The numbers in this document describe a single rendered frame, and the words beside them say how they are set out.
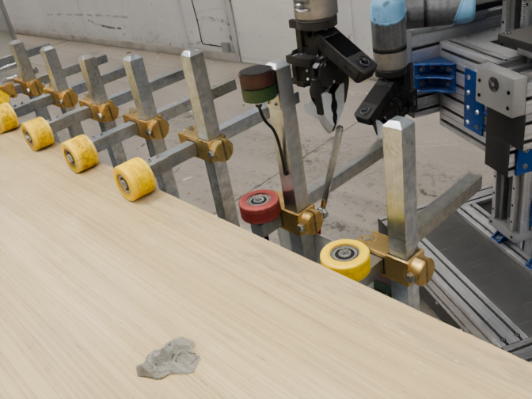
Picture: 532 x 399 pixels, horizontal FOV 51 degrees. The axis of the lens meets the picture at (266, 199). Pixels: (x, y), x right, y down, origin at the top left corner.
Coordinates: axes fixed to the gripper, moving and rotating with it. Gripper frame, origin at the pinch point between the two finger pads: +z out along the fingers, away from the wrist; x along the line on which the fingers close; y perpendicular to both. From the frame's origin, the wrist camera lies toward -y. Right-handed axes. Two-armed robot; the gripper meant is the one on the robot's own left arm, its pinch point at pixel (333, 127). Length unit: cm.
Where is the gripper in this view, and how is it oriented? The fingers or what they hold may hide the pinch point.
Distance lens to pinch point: 107.4
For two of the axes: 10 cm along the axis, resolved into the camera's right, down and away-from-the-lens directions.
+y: -6.8, -2.9, 6.7
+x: -7.2, 4.4, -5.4
